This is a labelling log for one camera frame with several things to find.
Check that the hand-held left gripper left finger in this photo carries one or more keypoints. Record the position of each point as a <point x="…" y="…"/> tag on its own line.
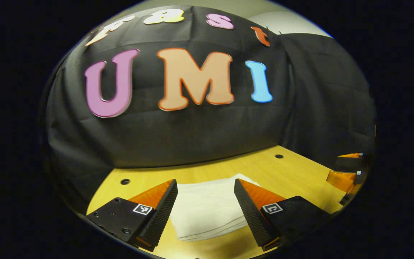
<point x="160" y="212"/>

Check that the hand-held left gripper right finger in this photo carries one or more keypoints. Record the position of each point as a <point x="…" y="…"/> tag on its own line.
<point x="253" y="216"/>

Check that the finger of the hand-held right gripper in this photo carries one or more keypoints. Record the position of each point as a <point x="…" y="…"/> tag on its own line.
<point x="341" y="180"/>
<point x="349" y="163"/>

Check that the white jeans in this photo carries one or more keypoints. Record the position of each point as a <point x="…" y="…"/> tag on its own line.
<point x="207" y="208"/>

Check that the black backdrop cloth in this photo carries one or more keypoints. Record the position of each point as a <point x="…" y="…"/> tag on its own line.
<point x="192" y="133"/>

